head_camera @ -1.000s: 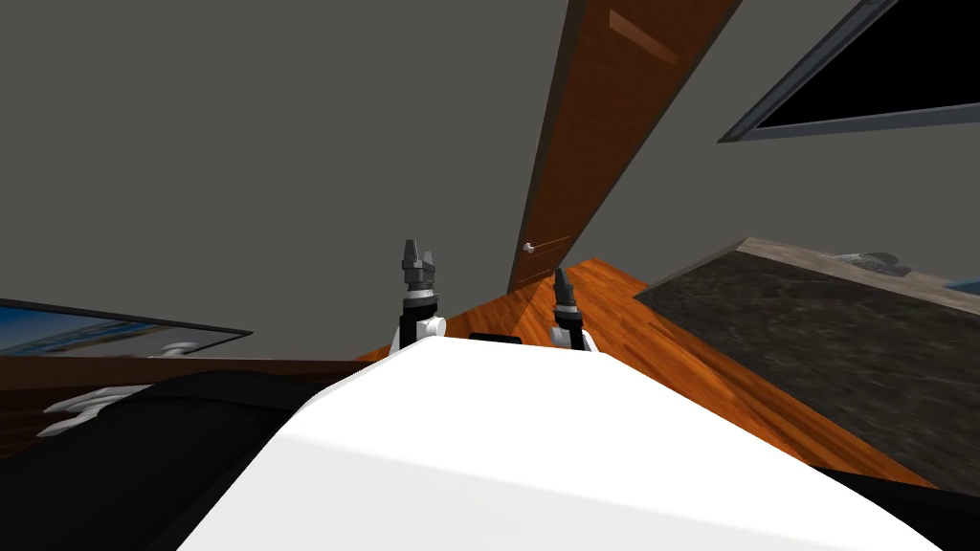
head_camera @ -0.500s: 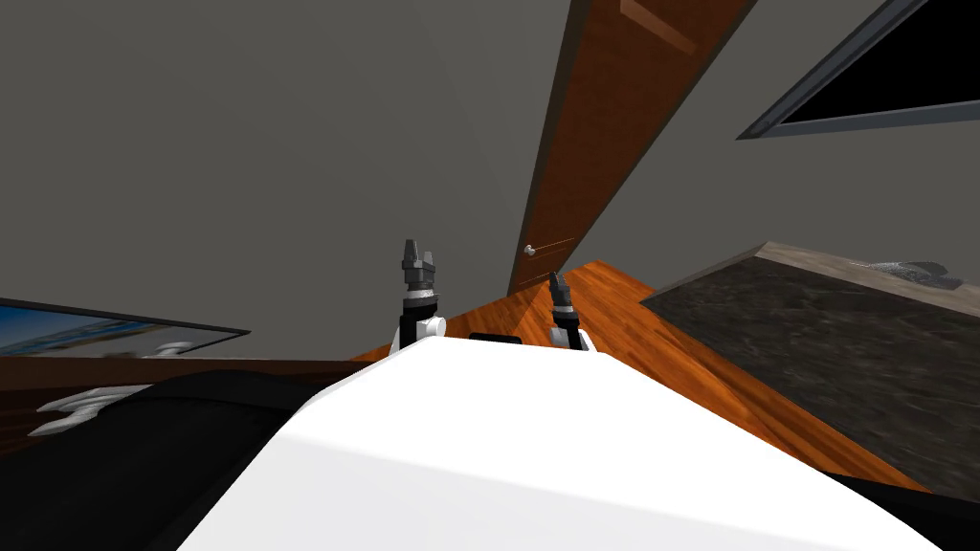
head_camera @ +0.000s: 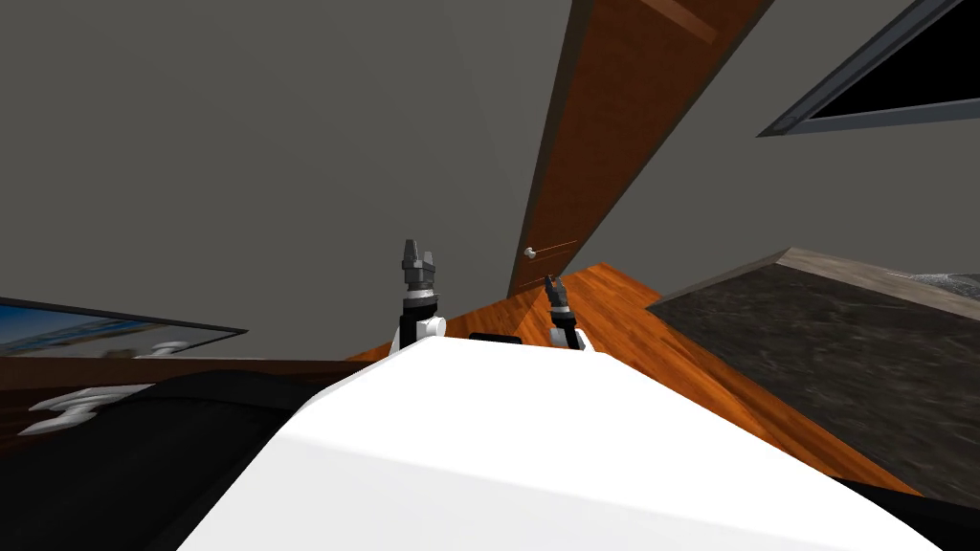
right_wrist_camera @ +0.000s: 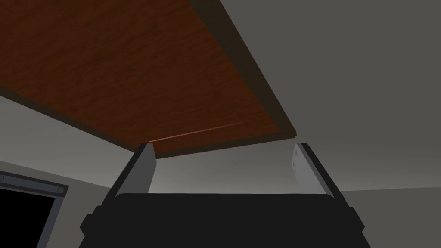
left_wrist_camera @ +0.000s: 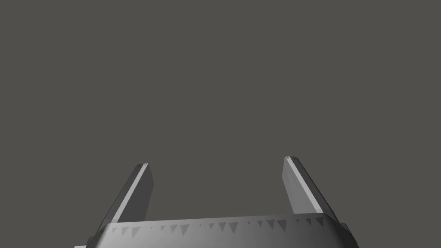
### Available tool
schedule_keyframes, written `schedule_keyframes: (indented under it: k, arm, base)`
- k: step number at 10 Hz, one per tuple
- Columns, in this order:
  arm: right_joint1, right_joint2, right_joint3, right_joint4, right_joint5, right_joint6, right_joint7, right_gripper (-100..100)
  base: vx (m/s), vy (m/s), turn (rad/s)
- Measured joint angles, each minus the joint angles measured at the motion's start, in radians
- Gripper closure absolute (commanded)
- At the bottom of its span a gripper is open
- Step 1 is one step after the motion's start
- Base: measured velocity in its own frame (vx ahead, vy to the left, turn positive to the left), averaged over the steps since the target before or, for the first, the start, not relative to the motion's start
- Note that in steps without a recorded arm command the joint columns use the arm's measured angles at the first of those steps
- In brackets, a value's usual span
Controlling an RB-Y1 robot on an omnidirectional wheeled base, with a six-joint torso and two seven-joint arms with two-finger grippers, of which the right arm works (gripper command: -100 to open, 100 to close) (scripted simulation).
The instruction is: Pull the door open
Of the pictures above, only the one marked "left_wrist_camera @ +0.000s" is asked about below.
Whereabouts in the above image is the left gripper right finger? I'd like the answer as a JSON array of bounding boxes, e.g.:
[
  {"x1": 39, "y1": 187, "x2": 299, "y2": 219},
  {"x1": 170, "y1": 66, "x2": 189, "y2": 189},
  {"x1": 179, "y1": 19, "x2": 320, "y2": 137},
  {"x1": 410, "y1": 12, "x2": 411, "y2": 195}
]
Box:
[{"x1": 282, "y1": 156, "x2": 340, "y2": 223}]

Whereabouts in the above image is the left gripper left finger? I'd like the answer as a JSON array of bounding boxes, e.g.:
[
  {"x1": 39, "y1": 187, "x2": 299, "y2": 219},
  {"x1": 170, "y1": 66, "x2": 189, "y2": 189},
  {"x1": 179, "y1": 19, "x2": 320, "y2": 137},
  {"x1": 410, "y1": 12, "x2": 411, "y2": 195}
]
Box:
[{"x1": 98, "y1": 163, "x2": 155, "y2": 231}]

